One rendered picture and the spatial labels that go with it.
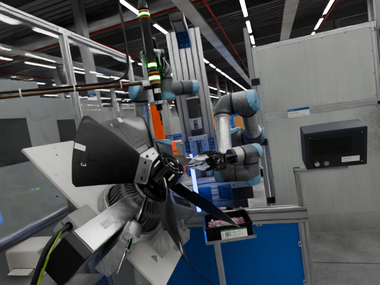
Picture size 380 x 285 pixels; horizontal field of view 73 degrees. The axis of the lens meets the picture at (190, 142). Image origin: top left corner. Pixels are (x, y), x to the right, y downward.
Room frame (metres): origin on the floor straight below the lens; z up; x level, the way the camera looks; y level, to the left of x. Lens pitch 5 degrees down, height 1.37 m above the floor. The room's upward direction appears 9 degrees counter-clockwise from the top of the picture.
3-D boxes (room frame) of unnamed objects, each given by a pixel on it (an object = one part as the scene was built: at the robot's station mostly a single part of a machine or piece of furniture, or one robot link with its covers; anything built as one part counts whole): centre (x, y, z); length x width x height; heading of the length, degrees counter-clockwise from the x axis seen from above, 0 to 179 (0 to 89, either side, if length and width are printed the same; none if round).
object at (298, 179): (1.26, -0.51, 0.96); 0.03 x 0.03 x 0.20; 75
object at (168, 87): (1.34, 0.06, 1.54); 0.11 x 0.08 x 0.11; 118
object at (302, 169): (1.23, -0.60, 1.04); 0.24 x 0.03 x 0.03; 75
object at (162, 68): (1.18, 0.09, 1.64); 0.12 x 0.08 x 0.09; 174
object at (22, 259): (1.03, 0.71, 0.92); 0.17 x 0.16 x 0.11; 75
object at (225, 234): (1.20, -0.11, 0.85); 0.22 x 0.17 x 0.07; 89
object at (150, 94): (1.05, 0.11, 1.50); 0.09 x 0.07 x 0.10; 109
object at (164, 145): (1.84, 0.20, 1.20); 0.13 x 0.12 x 0.14; 118
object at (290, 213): (1.38, -0.09, 0.82); 0.90 x 0.04 x 0.08; 75
